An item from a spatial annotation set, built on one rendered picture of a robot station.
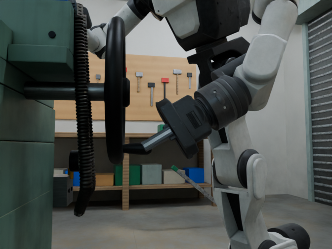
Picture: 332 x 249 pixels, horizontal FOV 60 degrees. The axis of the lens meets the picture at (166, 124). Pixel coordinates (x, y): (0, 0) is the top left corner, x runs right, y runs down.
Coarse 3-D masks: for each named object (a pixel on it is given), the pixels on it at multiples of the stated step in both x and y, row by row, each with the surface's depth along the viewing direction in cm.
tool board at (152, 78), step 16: (96, 64) 381; (128, 64) 390; (144, 64) 394; (160, 64) 398; (176, 64) 403; (192, 64) 408; (96, 80) 380; (144, 80) 392; (160, 80) 397; (176, 80) 400; (192, 80) 406; (144, 96) 391; (160, 96) 395; (176, 96) 400; (192, 96) 404; (64, 112) 368; (96, 112) 376; (128, 112) 385; (144, 112) 389
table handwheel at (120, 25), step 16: (112, 32) 47; (112, 48) 45; (112, 64) 44; (112, 80) 44; (128, 80) 57; (32, 96) 55; (48, 96) 56; (64, 96) 56; (96, 96) 56; (112, 96) 44; (128, 96) 56; (112, 112) 45; (112, 128) 46; (112, 144) 48; (112, 160) 52
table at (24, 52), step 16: (0, 32) 45; (0, 48) 45; (16, 48) 47; (32, 48) 48; (48, 48) 48; (64, 48) 48; (16, 64) 49; (32, 64) 49; (48, 64) 49; (64, 64) 49; (48, 80) 61; (64, 80) 61
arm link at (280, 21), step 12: (264, 0) 66; (276, 0) 63; (288, 0) 62; (252, 12) 73; (264, 12) 65; (276, 12) 61; (288, 12) 61; (264, 24) 62; (276, 24) 60; (288, 24) 61; (288, 36) 61
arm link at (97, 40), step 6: (96, 30) 117; (102, 30) 119; (90, 36) 106; (96, 36) 113; (102, 36) 117; (90, 42) 109; (96, 42) 112; (102, 42) 116; (90, 48) 112; (96, 48) 115; (102, 48) 116; (96, 54) 117
